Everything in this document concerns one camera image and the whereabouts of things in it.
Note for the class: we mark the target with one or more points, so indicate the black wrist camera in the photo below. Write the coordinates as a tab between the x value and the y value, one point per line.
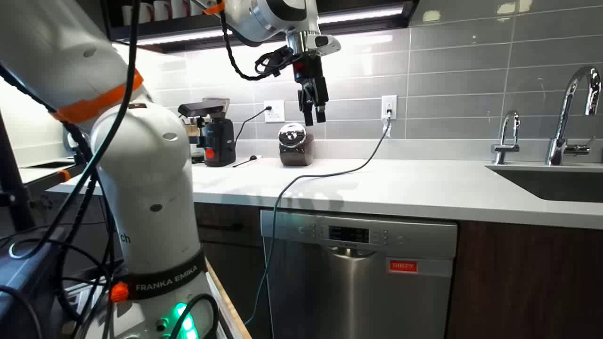
281	59

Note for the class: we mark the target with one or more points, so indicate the dark wooden cabinet door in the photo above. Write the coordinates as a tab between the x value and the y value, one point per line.
528	283

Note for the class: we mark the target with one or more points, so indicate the tall chrome kitchen faucet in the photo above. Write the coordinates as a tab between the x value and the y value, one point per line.
556	134

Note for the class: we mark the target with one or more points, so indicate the dark upper shelf cabinet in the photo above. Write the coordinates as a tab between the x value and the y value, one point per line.
189	32

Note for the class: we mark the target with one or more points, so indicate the grey undermount sink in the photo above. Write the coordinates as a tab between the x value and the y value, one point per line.
552	181

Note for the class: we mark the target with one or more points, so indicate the dark round jar appliance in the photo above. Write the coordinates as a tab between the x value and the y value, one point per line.
294	147

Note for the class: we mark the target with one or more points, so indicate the dark wooden drawer cabinet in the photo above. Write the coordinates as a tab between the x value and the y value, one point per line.
228	251

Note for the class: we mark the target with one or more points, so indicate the stainless steel dishwasher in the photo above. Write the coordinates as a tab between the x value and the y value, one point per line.
358	283

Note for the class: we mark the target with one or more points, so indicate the small dark brush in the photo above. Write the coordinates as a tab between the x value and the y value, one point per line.
245	161

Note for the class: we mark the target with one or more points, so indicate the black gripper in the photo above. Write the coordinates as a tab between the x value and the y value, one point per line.
309	70

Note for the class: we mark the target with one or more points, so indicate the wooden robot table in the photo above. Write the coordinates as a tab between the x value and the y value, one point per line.
226	307

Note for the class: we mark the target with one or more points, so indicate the small chrome faucet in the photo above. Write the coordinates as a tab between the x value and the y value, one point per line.
505	147

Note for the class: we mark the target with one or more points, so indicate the black metal stand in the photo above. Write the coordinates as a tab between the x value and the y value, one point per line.
13	181

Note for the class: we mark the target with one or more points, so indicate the white wall outlet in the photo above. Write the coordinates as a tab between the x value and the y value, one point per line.
388	106
273	112

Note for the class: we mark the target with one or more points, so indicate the black coffee grinder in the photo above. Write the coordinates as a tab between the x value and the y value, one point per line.
217	142

